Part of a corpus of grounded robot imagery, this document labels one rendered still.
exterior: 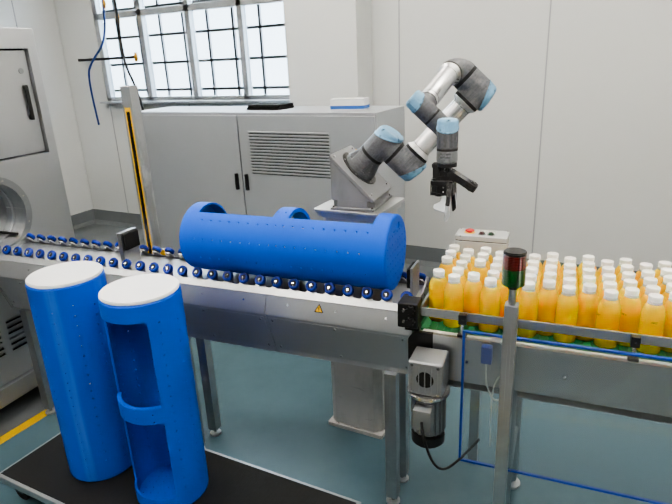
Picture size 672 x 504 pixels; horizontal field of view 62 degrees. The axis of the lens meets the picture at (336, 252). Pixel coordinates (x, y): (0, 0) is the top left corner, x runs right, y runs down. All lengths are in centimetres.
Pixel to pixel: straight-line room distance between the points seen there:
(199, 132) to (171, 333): 254
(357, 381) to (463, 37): 292
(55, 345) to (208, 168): 234
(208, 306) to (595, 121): 321
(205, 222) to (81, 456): 109
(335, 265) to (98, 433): 121
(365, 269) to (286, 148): 208
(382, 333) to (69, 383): 124
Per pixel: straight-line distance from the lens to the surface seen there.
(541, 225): 479
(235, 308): 232
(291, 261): 210
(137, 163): 299
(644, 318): 190
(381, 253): 196
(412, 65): 486
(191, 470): 239
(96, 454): 264
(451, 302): 191
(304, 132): 386
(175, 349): 212
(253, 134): 409
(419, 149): 245
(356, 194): 243
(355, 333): 213
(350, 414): 293
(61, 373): 246
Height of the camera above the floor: 178
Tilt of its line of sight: 19 degrees down
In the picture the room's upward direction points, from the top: 3 degrees counter-clockwise
